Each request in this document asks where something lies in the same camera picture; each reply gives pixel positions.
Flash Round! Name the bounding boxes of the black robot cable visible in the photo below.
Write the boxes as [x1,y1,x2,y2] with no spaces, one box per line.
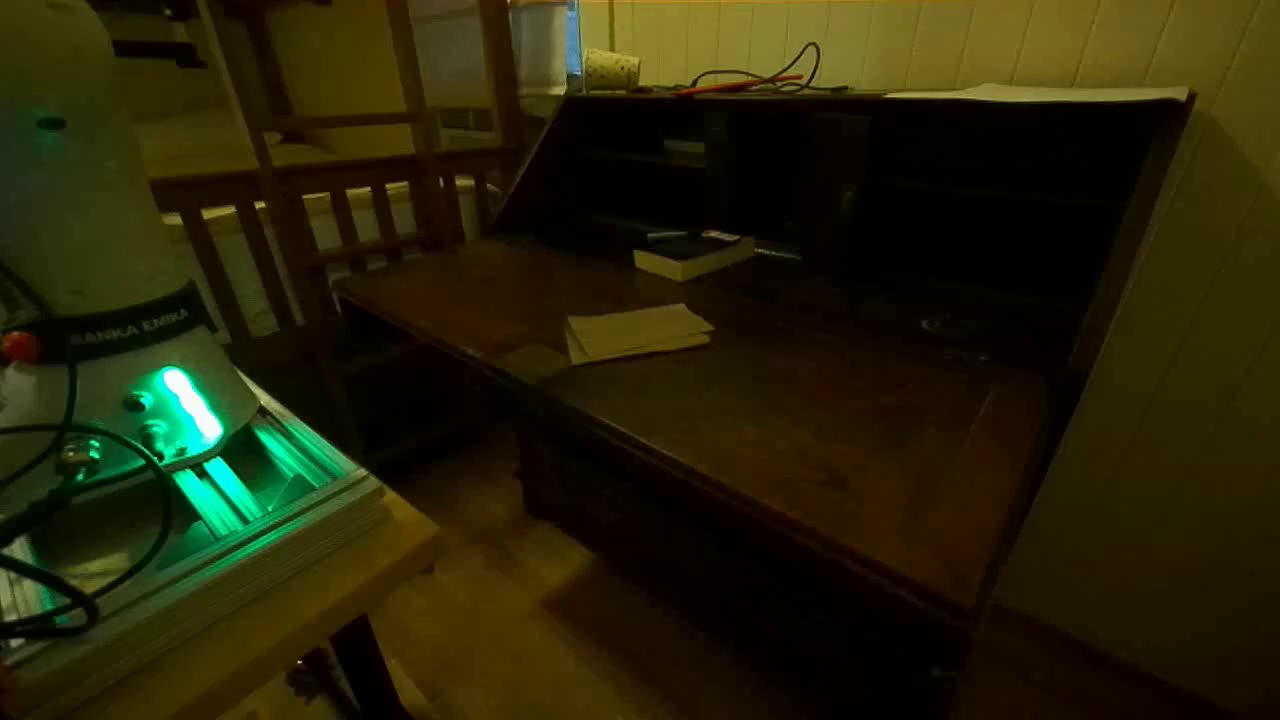
[0,263,181,643]

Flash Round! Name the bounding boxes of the red handled pliers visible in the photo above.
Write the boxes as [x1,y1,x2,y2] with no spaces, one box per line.
[689,76,779,101]

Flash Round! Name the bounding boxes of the dark wooden secretary cabinet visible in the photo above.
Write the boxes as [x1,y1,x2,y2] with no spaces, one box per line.
[333,86,1200,720]

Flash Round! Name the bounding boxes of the light wooden robot table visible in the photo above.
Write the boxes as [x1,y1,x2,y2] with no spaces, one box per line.
[0,494,453,720]

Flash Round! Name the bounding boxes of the thin black cable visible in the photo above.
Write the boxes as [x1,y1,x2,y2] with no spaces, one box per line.
[685,36,854,101]

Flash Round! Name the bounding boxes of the small square olive note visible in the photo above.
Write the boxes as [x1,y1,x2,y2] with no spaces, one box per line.
[496,339,575,389]

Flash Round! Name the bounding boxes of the speckled white paper cup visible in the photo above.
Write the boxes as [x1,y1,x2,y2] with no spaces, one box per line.
[578,47,648,95]

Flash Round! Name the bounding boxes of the wooden slatted chair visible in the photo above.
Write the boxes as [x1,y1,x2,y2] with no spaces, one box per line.
[144,0,534,352]

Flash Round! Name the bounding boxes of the dark book with white pages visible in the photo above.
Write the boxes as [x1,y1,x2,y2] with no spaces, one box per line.
[627,228,758,286]

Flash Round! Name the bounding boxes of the white paper envelope stack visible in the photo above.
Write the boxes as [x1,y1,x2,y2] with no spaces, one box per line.
[558,302,719,367]

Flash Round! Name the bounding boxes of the white paper sheet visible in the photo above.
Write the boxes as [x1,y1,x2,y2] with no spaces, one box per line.
[884,80,1191,108]

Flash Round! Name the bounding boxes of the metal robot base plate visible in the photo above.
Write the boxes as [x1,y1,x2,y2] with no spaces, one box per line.
[0,376,390,684]

